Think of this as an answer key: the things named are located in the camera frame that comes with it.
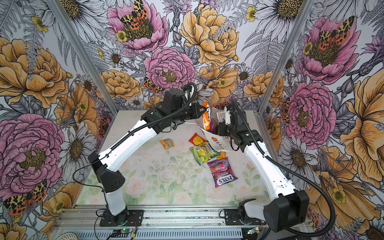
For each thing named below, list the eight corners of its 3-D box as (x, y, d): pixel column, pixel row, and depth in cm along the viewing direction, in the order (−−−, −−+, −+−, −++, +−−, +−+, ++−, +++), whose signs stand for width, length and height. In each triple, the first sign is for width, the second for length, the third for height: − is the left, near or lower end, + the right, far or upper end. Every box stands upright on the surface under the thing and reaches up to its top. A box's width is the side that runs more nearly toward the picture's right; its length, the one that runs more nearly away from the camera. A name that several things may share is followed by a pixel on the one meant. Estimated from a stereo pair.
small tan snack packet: (165, 151, 101) (165, 148, 98) (160, 143, 105) (159, 140, 102) (174, 146, 103) (174, 143, 100) (169, 139, 108) (168, 135, 105)
